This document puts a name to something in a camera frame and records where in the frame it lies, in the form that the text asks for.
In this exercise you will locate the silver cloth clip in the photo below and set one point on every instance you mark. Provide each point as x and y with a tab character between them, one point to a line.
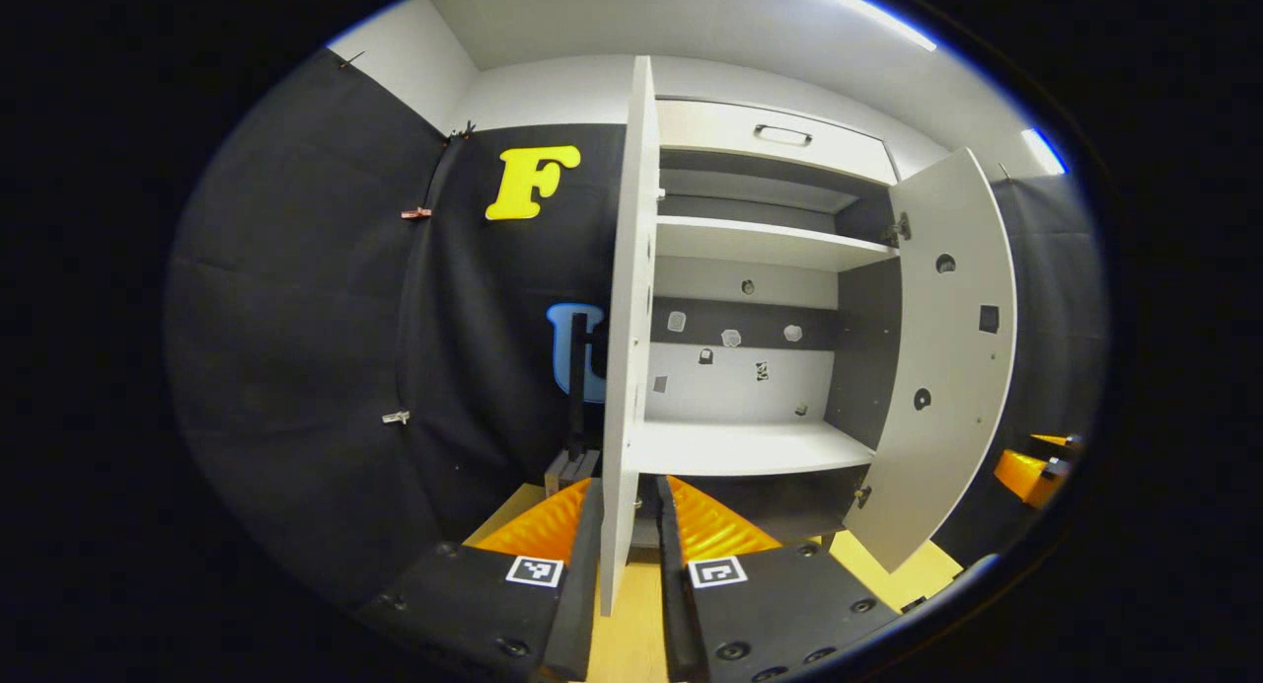
396	417

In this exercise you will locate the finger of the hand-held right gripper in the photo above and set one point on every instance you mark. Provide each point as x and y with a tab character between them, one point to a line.
1021	476
1061	442

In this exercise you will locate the short ceiling light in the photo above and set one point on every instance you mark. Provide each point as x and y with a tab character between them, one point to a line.
1043	150

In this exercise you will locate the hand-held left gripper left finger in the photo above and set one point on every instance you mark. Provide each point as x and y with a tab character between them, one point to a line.
582	584

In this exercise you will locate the long ceiling light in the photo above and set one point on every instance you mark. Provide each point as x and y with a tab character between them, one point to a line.
858	7

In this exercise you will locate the black backdrop cloth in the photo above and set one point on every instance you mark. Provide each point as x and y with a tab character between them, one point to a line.
296	367

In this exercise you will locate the grey double-door shoe cabinet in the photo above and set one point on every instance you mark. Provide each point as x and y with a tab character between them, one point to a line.
868	347

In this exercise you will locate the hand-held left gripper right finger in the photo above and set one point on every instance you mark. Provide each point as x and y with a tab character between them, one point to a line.
676	604

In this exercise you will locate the red cloth clip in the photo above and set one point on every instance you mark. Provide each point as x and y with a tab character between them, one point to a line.
415	213

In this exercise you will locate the grey cabinet drawer front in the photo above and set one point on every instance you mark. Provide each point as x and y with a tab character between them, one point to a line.
710	125

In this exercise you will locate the grey cabinet door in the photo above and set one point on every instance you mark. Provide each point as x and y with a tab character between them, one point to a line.
631	318
952	367

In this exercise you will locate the white cabinet shelf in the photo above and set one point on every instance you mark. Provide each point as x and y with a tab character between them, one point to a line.
740	448
750	242

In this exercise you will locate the black cloth clip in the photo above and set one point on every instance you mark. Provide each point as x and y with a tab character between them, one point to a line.
462	130
349	60

